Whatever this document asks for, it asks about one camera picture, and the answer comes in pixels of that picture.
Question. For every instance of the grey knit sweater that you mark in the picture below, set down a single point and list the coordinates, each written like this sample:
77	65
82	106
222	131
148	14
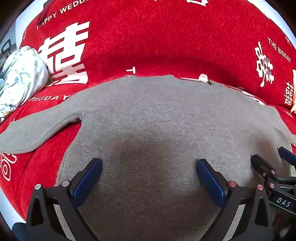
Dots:
148	120

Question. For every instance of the cream cloth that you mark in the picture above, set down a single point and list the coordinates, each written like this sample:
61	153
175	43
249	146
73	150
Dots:
294	107

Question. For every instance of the red printed sofa cover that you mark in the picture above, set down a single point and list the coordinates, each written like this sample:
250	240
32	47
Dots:
161	34

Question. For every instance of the white clothing tag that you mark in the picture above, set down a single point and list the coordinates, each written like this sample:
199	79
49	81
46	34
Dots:
203	77

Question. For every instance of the pale floral cloth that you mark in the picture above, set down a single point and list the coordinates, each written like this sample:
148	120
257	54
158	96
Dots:
20	74

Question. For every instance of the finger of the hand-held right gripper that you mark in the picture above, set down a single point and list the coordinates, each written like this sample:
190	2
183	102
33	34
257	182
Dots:
288	154
262	163

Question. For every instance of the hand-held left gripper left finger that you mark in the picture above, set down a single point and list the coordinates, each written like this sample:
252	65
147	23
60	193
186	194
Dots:
89	180

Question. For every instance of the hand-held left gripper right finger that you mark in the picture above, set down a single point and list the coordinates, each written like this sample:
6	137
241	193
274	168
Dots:
211	183

